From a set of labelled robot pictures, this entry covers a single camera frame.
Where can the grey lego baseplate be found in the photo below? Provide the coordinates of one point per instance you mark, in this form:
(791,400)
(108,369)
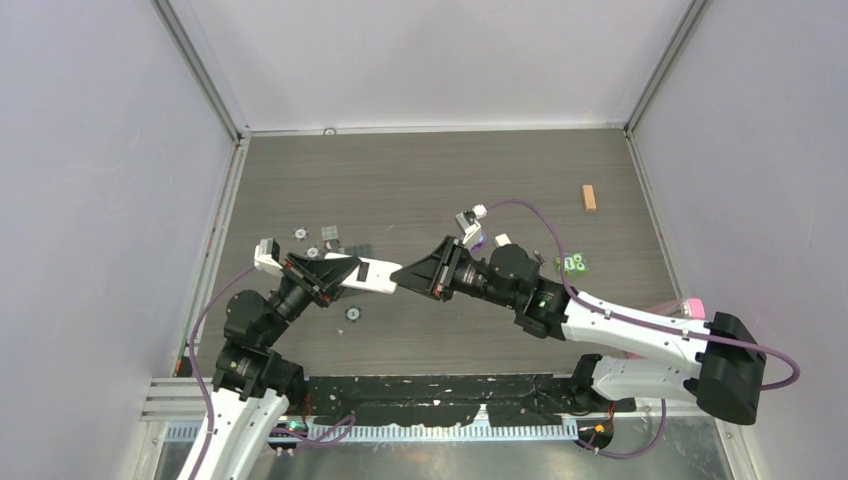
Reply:
(362,250)

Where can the small gear middle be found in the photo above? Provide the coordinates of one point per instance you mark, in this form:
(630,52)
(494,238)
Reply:
(311,252)

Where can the clear lego plate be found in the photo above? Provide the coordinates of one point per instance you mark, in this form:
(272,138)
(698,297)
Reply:
(329,233)

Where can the black battery near owl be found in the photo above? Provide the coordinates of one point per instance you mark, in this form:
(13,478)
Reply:
(540,259)

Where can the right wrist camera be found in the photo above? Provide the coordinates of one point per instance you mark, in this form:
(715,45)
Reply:
(468,221)

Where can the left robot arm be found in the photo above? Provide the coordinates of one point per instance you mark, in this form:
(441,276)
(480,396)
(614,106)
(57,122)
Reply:
(252,385)

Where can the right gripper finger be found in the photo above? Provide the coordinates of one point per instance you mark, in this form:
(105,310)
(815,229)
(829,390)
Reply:
(422,284)
(432,262)

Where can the white remote control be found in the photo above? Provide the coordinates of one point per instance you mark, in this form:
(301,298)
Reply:
(373,275)

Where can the wooden block right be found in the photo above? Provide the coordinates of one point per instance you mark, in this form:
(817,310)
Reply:
(589,198)

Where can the black gear lower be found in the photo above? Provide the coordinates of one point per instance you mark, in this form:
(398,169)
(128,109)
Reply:
(353,314)

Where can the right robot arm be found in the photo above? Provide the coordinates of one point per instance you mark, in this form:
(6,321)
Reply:
(714,363)

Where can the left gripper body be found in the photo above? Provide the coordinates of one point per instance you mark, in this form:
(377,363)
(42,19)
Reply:
(310,285)

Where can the small gear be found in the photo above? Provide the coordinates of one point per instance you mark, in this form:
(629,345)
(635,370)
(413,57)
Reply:
(300,234)
(311,252)

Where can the pink tape dispenser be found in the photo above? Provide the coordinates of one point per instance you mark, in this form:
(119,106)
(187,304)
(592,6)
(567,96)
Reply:
(680,312)

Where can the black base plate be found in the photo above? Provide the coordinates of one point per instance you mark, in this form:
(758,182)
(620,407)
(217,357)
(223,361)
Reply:
(452,400)

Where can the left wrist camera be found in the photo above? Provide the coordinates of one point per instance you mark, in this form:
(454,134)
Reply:
(266,257)

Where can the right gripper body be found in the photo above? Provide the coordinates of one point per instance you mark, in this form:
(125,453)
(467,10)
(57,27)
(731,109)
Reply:
(455,261)

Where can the small gear upper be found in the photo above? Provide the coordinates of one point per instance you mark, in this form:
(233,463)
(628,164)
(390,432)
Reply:
(300,234)

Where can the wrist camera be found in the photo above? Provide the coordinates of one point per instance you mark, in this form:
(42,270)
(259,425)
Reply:
(266,257)
(468,221)

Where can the green owl eraser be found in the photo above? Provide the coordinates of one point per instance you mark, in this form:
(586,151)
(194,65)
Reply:
(572,263)

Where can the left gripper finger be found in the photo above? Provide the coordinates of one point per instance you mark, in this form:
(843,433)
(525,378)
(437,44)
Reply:
(330,294)
(320,272)

